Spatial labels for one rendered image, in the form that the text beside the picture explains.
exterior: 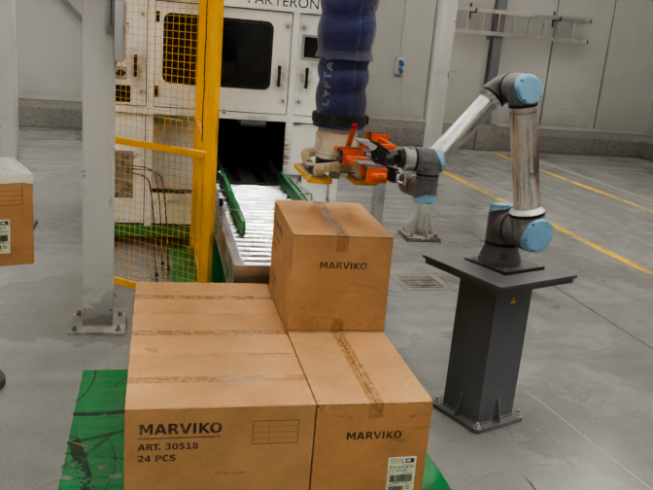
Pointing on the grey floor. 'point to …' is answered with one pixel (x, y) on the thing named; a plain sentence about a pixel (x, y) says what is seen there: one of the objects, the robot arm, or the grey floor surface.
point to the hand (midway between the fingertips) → (353, 157)
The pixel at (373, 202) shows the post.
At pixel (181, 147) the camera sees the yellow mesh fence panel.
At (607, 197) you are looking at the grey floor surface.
